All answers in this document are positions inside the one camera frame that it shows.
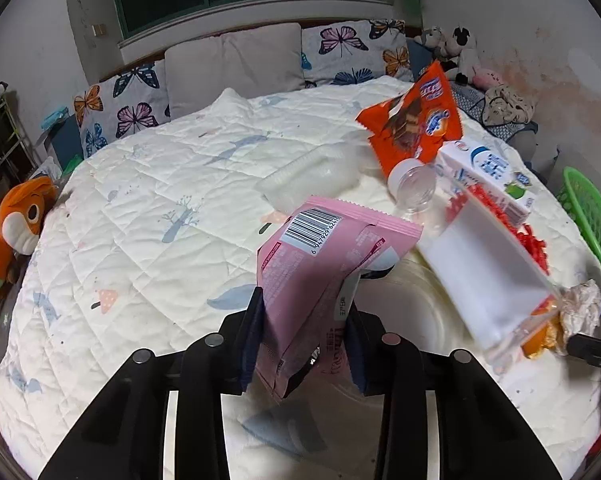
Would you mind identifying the grey white plush toy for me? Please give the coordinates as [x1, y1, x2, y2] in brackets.
[414, 25, 448, 58]

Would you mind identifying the white milk carton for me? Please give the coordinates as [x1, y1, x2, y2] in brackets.
[434, 137, 538, 228]

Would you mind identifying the black white cow plush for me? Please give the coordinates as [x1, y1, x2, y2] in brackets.
[440, 25, 477, 86]

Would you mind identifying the butterfly print pillow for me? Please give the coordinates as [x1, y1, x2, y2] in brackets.
[73, 60, 171, 158]
[300, 19, 413, 86]

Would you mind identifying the green plastic basket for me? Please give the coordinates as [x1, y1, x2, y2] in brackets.
[555, 166, 601, 286]

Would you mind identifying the orange plush toy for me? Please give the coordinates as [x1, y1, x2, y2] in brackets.
[0, 176, 60, 331]

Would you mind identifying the beige patterned cloth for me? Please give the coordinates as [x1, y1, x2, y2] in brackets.
[483, 85, 538, 126]

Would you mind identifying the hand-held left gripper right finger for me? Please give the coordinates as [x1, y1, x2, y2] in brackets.
[343, 305, 563, 480]

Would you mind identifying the blue grey patterned cloth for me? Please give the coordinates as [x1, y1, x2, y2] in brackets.
[450, 84, 540, 145]

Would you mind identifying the teal packet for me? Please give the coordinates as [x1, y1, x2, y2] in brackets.
[41, 106, 70, 130]

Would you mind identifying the clear plastic bottle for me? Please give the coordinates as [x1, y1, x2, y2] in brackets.
[387, 157, 438, 216]

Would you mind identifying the blue pillow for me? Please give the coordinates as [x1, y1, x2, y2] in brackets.
[407, 40, 433, 80]

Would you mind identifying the small orange wrapper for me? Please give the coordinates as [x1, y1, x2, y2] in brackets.
[523, 297, 566, 361]

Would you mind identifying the clear plastic food container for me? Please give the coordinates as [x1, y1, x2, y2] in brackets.
[254, 142, 363, 211]

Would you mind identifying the white bag of red pieces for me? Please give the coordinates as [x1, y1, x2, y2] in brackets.
[417, 182, 563, 356]

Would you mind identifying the white tissue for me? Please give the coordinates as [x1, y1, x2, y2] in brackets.
[559, 280, 601, 356]

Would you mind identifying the pink snack packet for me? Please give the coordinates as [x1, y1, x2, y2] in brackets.
[256, 196, 424, 401]

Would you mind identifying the orange snack packet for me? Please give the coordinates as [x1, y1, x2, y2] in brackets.
[355, 60, 462, 178]

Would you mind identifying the dark blue box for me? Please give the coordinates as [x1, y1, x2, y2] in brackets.
[45, 117, 84, 163]

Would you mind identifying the pink plush toy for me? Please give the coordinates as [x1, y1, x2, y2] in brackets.
[473, 66, 506, 89]

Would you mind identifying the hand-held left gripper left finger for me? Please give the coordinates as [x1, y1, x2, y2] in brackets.
[38, 285, 266, 480]

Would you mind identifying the metal rack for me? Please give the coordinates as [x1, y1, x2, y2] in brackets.
[0, 82, 31, 241]

